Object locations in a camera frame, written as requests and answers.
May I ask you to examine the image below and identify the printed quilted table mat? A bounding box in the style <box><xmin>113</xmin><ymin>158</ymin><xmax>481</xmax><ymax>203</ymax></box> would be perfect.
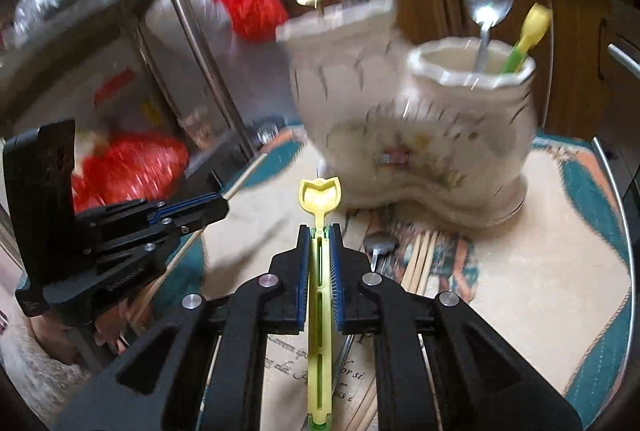
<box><xmin>200</xmin><ymin>125</ymin><xmax>634</xmax><ymax>431</ymax></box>

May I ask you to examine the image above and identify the small silver spoon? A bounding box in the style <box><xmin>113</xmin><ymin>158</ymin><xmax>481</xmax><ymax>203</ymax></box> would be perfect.
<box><xmin>363</xmin><ymin>231</ymin><xmax>401</xmax><ymax>273</ymax></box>

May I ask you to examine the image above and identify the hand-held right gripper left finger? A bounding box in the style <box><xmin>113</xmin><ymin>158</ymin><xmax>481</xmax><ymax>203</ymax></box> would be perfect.
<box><xmin>52</xmin><ymin>225</ymin><xmax>313</xmax><ymax>431</ymax></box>

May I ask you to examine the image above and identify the crumpled red plastic bag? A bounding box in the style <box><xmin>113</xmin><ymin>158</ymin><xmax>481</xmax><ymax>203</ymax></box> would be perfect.
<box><xmin>72</xmin><ymin>134</ymin><xmax>191</xmax><ymax>215</ymax></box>

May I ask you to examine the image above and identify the yellow tulip-shaped fruit fork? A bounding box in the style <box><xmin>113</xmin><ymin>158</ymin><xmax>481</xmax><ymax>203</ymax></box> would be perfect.
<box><xmin>499</xmin><ymin>2</ymin><xmax>554</xmax><ymax>75</ymax></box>
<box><xmin>298</xmin><ymin>177</ymin><xmax>341</xmax><ymax>428</ymax></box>

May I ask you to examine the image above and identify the light wooden chopstick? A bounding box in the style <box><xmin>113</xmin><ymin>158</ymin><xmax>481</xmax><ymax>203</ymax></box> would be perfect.
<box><xmin>410</xmin><ymin>232</ymin><xmax>432</xmax><ymax>293</ymax></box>
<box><xmin>402</xmin><ymin>233</ymin><xmax>424</xmax><ymax>292</ymax></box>
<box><xmin>417</xmin><ymin>231</ymin><xmax>441</xmax><ymax>294</ymax></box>

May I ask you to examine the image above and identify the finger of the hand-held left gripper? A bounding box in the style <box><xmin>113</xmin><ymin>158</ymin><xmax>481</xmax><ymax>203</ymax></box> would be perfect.
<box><xmin>89</xmin><ymin>227</ymin><xmax>202</xmax><ymax>273</ymax></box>
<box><xmin>75</xmin><ymin>192</ymin><xmax>231</xmax><ymax>238</ymax></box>

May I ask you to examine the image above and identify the person's left hand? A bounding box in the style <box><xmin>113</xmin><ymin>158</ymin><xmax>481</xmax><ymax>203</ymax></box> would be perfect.
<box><xmin>92</xmin><ymin>301</ymin><xmax>147</xmax><ymax>352</ymax></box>

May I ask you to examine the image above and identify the white plastic bag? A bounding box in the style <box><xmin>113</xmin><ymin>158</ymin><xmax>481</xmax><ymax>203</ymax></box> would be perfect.
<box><xmin>145</xmin><ymin>0</ymin><xmax>236</xmax><ymax>63</ymax></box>

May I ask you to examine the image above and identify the curved chrome tube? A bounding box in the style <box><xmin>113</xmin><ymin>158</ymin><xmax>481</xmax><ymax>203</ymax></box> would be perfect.
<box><xmin>142</xmin><ymin>0</ymin><xmax>257</xmax><ymax>158</ymax></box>

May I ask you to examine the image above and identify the cream floral ceramic utensil holder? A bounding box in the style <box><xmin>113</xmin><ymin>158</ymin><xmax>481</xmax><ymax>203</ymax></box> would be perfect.
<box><xmin>276</xmin><ymin>0</ymin><xmax>539</xmax><ymax>212</ymax></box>

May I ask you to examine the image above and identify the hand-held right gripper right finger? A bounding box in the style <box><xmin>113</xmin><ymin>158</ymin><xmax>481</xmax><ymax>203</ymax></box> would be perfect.
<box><xmin>327</xmin><ymin>223</ymin><xmax>586</xmax><ymax>431</ymax></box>

